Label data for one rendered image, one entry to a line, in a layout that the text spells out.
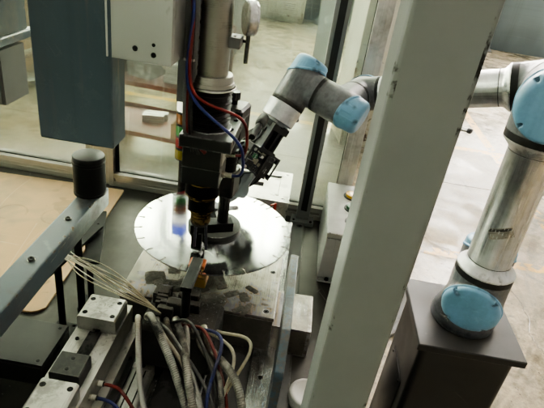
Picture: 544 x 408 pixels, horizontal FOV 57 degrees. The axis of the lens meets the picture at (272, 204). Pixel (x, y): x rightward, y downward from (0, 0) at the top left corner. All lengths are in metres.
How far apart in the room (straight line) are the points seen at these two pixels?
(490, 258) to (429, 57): 0.83
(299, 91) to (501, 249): 0.50
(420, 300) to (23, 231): 1.04
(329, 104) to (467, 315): 0.51
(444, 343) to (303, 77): 0.68
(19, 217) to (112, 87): 0.84
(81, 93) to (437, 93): 0.57
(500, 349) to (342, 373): 0.98
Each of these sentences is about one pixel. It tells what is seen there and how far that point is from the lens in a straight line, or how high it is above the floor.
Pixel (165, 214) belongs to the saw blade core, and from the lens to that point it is 1.11.
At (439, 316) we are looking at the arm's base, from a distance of 1.30.
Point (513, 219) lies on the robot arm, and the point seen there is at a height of 1.12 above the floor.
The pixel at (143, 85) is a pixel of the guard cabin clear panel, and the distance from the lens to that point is 1.50.
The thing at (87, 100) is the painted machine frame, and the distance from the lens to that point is 0.75.
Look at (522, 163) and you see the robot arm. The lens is 0.98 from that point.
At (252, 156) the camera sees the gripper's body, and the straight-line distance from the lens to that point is 1.05.
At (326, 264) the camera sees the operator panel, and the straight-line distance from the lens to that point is 1.28.
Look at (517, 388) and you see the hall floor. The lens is 2.42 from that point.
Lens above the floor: 1.53
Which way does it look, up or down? 29 degrees down
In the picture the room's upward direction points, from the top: 9 degrees clockwise
